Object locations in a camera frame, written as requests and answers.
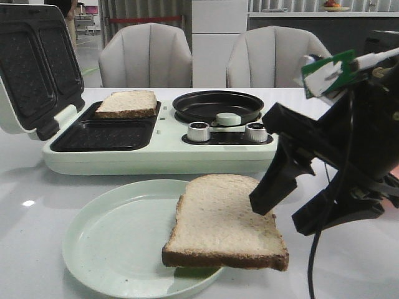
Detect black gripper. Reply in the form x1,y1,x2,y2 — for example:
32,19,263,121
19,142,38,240
249,65,398,236

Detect fruit bowl on counter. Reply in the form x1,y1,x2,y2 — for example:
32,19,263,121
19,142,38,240
321,0,350,12

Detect mint green breakfast maker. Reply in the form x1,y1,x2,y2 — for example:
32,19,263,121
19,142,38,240
43,88,278,175

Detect breakfast maker lid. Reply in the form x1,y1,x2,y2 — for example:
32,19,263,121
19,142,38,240
1,3,84,140

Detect bread slice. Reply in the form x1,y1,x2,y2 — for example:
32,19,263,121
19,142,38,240
161,174,289,271
94,90,157,119

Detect silver left control knob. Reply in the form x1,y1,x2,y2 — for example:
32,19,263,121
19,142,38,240
187,121,211,142

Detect person in background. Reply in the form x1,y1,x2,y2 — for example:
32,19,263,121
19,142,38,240
59,0,77,50

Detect black round frying pan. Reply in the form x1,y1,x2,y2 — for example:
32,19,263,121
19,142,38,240
172,90,264,126

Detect grey left chair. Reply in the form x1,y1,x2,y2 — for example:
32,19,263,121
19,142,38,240
99,23,192,88

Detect grey right chair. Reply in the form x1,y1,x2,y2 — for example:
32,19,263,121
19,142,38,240
226,26,330,88

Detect black cable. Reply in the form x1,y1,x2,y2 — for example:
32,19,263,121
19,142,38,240
307,87,356,299

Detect silver control knob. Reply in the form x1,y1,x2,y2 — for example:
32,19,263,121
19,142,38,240
244,122,268,143
187,121,211,142

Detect grey chair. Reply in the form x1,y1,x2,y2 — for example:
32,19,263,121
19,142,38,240
99,23,192,88
226,26,330,88

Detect silver right control knob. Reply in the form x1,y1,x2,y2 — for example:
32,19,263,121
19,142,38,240
244,122,268,143

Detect white cabinet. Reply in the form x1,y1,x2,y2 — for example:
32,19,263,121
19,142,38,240
191,1,248,88

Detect green circuit board camera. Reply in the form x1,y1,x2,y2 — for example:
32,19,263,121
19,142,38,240
300,50,368,98

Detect mint green plate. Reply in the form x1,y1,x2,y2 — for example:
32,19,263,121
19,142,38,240
62,179,223,298

